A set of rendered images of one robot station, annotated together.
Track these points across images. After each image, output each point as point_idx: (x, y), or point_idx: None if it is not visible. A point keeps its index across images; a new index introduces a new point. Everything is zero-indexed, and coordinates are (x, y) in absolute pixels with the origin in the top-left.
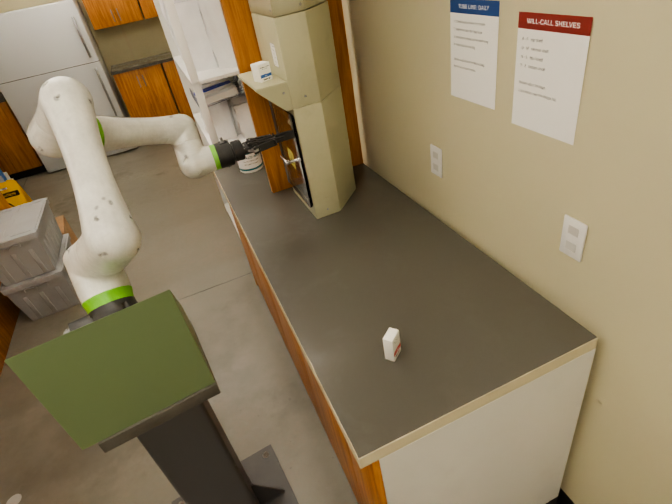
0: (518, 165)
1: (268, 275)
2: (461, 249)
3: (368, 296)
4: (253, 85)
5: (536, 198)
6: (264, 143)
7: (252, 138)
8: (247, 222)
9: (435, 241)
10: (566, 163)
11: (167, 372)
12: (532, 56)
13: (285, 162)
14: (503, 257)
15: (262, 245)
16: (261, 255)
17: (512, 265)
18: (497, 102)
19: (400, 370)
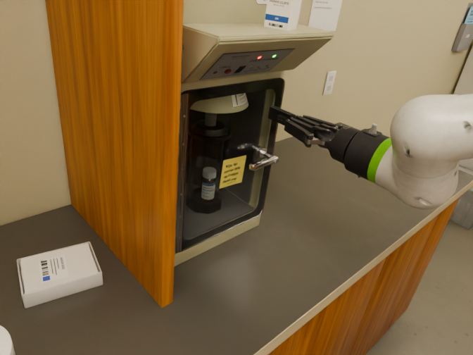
0: (306, 59)
1: (388, 244)
2: (284, 145)
3: (365, 180)
4: (311, 32)
5: (313, 74)
6: (323, 120)
7: (307, 132)
8: (288, 310)
9: (277, 154)
10: (330, 42)
11: None
12: None
13: (278, 158)
14: (287, 133)
15: (339, 267)
16: (360, 261)
17: None
18: (298, 20)
19: None
